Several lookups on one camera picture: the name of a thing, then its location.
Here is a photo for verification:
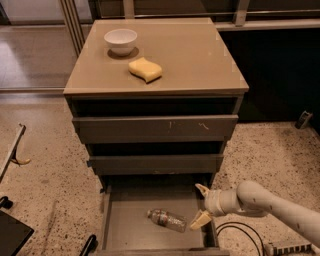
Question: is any black handle near drawer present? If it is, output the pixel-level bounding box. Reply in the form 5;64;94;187
79;234;98;256

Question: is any metal window railing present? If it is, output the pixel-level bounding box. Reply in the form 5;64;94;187
87;0;320;24

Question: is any grey drawer cabinet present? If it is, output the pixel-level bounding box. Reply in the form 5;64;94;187
64;18;248;186

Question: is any metal frame with hook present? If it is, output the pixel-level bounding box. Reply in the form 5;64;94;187
0;124;31;183

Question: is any black panel bottom left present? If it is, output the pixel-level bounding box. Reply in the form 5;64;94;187
0;211;34;256

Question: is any clear plastic water bottle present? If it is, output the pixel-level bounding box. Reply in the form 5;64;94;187
147;209;187;233

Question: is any white power strip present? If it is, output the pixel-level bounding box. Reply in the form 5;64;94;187
264;241;315;256

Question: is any grey top drawer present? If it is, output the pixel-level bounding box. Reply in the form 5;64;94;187
72;115;238;144

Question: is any grey middle drawer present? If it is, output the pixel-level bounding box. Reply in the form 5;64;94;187
89;154;223;175

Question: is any white ceramic bowl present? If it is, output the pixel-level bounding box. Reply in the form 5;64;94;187
104;29;137;56

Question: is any black floor cable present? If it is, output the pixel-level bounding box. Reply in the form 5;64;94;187
215;221;266;256

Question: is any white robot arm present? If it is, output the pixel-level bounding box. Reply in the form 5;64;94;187
190;181;320;247

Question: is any small grey floor device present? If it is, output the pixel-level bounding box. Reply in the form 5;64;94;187
295;111;313;129

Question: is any grey open bottom drawer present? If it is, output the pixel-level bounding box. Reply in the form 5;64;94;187
97;183;230;256

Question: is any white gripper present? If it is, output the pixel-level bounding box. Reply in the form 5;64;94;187
190;183;241;230

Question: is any yellow sponge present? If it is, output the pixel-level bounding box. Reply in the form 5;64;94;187
129;57;162;83

